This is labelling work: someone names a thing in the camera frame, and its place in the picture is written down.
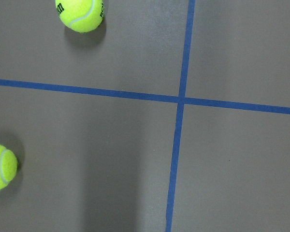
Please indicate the yellow tennis ball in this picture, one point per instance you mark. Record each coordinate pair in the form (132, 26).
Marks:
(8, 166)
(80, 15)

